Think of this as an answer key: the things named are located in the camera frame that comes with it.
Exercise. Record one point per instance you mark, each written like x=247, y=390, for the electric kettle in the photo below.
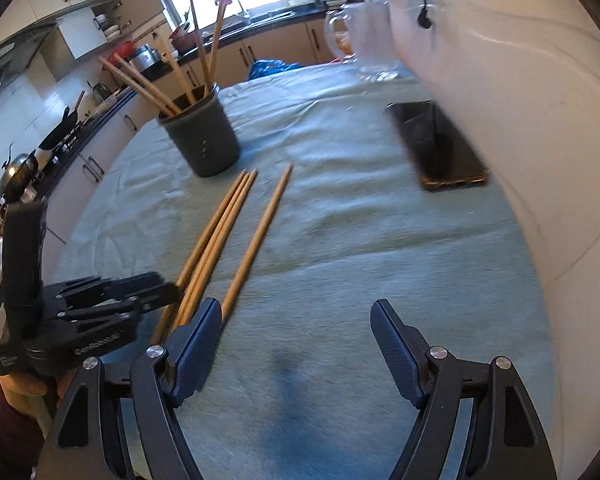
x=100, y=92

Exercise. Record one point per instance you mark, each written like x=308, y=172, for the black wok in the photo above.
x=57, y=132

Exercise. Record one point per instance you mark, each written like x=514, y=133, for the brown clay pot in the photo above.
x=182, y=40

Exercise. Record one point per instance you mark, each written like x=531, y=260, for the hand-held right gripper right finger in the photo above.
x=397, y=350

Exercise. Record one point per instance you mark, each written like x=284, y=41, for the blue plastic bag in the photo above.
x=270, y=67

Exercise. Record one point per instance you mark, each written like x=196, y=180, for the person's left hand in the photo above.
x=30, y=387

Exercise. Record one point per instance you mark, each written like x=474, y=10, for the stack of white dishes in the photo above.
x=107, y=27

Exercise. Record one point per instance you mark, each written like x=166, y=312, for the steel pot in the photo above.
x=17, y=172

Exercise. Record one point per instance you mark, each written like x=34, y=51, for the blue-green tablecloth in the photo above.
x=340, y=240

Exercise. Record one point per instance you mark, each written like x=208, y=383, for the stainless rice cooker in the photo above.
x=145, y=60

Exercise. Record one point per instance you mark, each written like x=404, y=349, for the clear glass mug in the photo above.
x=370, y=35

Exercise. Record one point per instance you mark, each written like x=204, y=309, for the person's left forearm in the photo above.
x=5, y=435

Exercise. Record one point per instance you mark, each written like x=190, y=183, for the clear bag orange contents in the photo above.
x=344, y=42

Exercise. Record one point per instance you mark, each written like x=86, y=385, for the chrome faucet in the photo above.
x=243, y=10

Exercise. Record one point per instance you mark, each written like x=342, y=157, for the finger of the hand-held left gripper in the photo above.
x=155, y=297
x=130, y=282

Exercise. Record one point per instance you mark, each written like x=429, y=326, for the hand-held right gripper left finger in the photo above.
x=195, y=350

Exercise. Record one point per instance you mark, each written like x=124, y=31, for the wooden chopstick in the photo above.
x=217, y=220
x=258, y=240
x=225, y=230

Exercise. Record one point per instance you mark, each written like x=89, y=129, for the range hood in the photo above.
x=10, y=52

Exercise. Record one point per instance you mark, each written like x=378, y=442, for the smartphone in brown case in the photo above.
x=440, y=145

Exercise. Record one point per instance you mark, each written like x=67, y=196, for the dark grey chopstick holder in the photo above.
x=205, y=135

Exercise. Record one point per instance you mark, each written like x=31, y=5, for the red basin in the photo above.
x=122, y=50

